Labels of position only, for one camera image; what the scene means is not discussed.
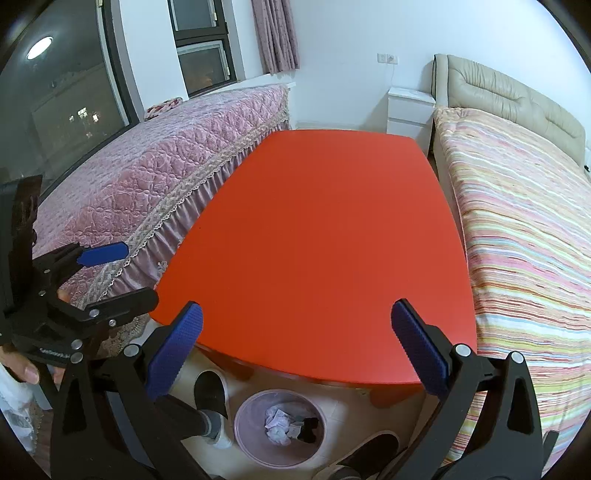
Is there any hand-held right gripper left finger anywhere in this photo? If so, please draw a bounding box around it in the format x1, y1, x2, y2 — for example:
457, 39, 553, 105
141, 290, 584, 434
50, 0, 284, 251
51, 301, 213, 480

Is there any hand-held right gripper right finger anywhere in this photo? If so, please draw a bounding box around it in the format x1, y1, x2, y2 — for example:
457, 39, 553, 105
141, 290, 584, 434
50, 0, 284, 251
390, 298, 559, 480

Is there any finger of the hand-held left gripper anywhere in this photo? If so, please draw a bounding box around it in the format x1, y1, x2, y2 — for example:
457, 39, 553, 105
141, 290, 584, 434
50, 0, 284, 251
34, 241, 130, 296
58, 287, 160, 333

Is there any pink trash bin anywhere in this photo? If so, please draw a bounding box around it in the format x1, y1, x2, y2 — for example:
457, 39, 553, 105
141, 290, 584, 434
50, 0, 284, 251
233, 389, 328, 466

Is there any person's left hand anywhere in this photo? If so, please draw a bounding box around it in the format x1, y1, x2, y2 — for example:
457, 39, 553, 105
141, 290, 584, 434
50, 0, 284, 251
0, 346, 41, 385

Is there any white slipper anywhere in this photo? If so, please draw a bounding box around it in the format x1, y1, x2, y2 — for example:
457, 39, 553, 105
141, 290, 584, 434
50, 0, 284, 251
191, 369, 234, 448
332, 430, 400, 480

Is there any person's left leg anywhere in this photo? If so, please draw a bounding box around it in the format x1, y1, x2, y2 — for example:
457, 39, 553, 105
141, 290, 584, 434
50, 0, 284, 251
161, 394, 227, 441

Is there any pink quilted bedspread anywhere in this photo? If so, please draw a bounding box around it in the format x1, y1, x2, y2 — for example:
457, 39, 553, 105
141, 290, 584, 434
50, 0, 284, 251
34, 84, 291, 365

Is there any striped colourful blanket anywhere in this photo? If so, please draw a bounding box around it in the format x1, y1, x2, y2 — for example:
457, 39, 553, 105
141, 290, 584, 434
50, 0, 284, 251
431, 106, 591, 472

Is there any pink braided cushion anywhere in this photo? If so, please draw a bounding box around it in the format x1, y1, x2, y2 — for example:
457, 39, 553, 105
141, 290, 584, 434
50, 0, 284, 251
145, 97, 183, 121

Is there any large dark window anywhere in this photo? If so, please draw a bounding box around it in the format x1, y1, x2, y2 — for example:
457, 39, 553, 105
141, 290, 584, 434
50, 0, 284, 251
0, 0, 141, 195

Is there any small dark-framed window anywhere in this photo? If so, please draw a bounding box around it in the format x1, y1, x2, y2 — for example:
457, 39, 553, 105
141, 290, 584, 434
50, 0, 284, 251
167, 0, 238, 99

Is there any white nightstand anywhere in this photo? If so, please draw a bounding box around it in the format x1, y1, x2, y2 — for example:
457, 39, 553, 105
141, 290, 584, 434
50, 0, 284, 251
387, 87, 437, 141

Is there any beige padded headboard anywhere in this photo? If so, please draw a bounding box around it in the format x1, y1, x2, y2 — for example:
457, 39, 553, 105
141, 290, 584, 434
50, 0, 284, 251
433, 54, 587, 162

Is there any pink patterned curtain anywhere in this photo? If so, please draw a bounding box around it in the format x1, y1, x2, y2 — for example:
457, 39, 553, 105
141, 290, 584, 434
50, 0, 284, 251
250, 0, 301, 75

